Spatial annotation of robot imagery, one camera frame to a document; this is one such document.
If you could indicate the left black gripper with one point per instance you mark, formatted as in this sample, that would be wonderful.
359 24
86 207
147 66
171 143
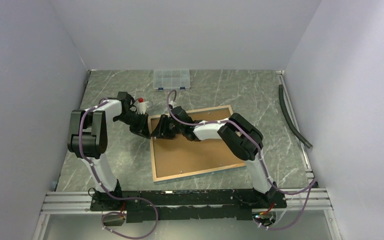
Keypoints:
142 128

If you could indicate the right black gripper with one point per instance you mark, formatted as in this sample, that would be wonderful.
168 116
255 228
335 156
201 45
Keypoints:
161 131

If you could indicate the brown frame backing board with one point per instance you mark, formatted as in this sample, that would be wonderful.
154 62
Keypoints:
179 158

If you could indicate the wooden picture frame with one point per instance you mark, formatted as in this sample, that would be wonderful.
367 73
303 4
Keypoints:
210 113

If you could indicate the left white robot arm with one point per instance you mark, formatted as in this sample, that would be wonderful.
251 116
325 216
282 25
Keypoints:
88 136

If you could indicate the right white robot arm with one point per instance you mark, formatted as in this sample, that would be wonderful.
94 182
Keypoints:
242 138

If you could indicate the clear plastic organizer box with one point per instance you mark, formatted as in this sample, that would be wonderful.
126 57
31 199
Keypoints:
169 79

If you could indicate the black mounting base bar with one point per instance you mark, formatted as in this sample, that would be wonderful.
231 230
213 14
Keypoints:
164 205

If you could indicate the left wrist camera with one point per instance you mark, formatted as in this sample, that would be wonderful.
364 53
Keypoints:
142 106

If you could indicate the aluminium rail frame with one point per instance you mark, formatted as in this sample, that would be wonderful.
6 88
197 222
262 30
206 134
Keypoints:
78 203

